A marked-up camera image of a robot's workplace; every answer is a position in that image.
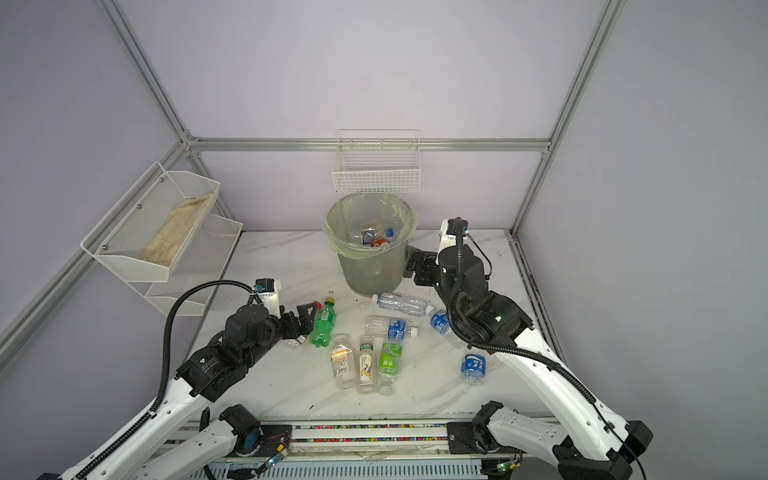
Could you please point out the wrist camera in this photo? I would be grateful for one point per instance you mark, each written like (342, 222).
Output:
(268, 290)
(452, 232)

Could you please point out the white cap tea bottle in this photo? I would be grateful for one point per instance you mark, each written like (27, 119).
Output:
(342, 357)

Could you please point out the white mesh shelf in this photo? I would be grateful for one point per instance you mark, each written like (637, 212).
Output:
(119, 238)
(205, 259)

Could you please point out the green cap crane label bottle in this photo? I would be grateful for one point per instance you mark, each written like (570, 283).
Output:
(366, 365)

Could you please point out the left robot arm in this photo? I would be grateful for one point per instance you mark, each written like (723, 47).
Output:
(248, 335)

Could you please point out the green soda bottle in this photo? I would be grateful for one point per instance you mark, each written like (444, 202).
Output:
(324, 323)

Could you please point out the lime green label bottle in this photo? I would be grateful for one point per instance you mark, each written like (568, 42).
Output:
(389, 367)

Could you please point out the mesh waste bin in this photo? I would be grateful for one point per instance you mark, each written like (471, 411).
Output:
(379, 274)

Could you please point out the blue label water bottle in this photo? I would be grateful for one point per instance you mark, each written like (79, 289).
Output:
(390, 328)

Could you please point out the lower white mesh shelf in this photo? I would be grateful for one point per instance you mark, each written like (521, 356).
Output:
(205, 259)

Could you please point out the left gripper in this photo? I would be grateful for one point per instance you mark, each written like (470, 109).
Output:
(306, 323)

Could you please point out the upright blue label bottle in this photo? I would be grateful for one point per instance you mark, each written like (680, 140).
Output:
(473, 369)

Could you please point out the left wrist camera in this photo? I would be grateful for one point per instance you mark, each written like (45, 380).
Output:
(268, 290)

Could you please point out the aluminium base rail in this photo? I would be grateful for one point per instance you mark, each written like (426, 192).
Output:
(420, 449)

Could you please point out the Pocari Sweat bottle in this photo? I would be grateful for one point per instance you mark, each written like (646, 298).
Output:
(439, 323)

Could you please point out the clear purple label bottle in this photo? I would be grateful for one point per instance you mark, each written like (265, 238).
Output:
(401, 303)

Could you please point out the small Pepsi label bottle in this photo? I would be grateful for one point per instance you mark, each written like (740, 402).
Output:
(371, 232)

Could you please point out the green bin liner bag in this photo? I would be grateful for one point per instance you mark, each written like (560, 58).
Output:
(343, 221)

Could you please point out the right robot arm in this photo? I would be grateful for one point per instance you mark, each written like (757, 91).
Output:
(589, 440)

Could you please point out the upper white mesh shelf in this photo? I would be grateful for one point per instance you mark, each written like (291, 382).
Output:
(119, 238)

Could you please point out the white wire wall basket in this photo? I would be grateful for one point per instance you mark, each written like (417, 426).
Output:
(377, 161)

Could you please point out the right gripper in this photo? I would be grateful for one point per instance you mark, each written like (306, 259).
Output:
(422, 261)

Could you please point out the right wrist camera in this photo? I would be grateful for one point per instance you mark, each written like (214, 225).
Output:
(452, 232)

